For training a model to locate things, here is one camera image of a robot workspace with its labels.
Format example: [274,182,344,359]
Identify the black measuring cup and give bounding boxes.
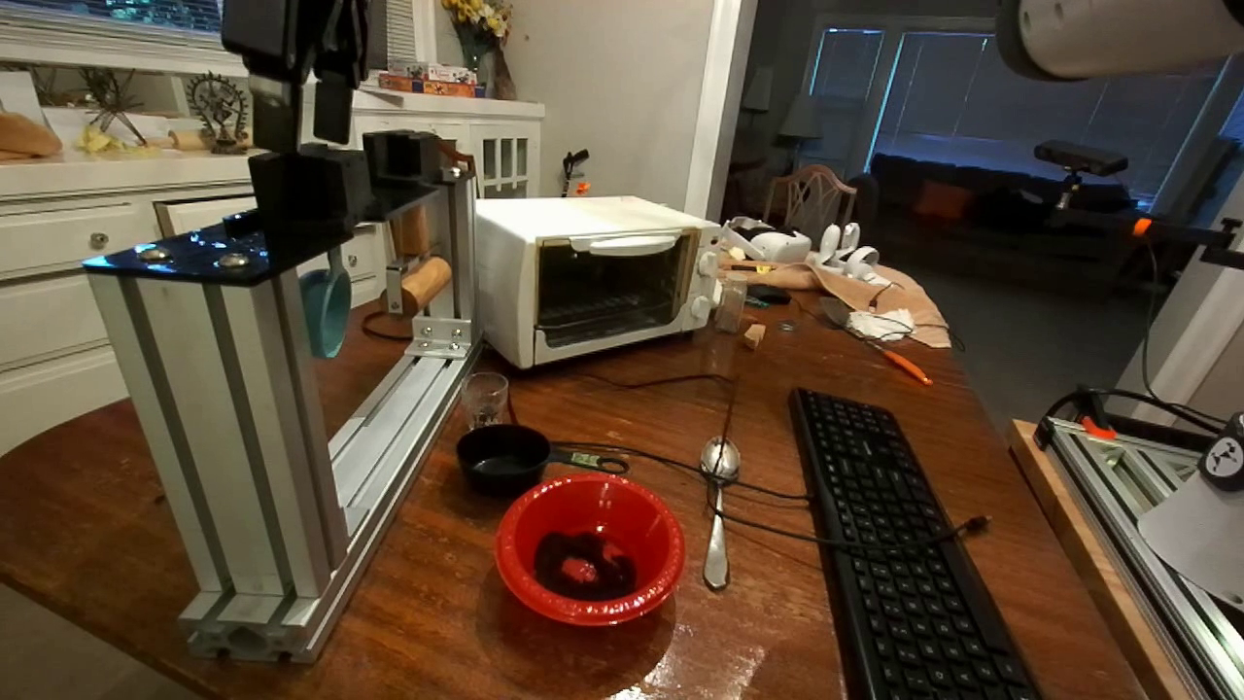
[456,425,620,498]

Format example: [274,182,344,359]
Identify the black computer keyboard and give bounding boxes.
[790,388,1039,700]

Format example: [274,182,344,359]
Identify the wooden tool with black block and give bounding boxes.
[361,132,449,316]

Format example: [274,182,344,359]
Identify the aluminium extrusion rack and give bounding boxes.
[84,178,472,660]

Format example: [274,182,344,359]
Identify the white VR controller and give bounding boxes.
[817,221,878,278]

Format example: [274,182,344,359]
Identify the white sideboard cabinet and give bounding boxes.
[0,92,542,455]

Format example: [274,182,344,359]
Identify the white crumpled cloth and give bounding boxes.
[848,306,913,342]

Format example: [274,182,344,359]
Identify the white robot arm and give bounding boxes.
[221,0,1244,151]

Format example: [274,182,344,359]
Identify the white VR headset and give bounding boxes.
[724,214,811,266]

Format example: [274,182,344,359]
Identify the yellow flowers in vase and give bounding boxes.
[441,0,509,97]

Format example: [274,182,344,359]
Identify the metal ladle spoon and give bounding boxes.
[699,441,739,593]

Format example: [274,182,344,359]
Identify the wooden dining chair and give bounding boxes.
[763,163,857,239]

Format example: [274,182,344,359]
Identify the red plastic bowl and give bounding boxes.
[493,473,682,631]

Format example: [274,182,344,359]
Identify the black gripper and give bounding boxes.
[221,0,369,151]

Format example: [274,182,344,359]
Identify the blue scooper with black block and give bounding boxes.
[247,149,369,359]

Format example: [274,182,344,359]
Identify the wooden board with green rail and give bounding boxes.
[1015,421,1244,700]

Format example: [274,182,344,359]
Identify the white toaster oven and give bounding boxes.
[472,195,717,371]

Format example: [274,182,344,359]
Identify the beige towel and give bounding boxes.
[811,266,951,350]

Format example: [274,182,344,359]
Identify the small clear glass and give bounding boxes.
[462,371,509,427]

